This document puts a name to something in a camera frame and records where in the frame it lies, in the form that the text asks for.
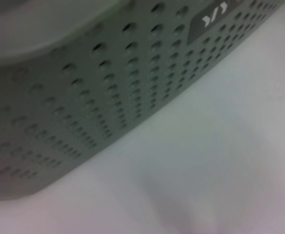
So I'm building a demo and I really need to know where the grey perforated storage bin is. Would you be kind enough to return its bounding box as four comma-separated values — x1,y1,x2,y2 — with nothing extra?
0,0,285,203

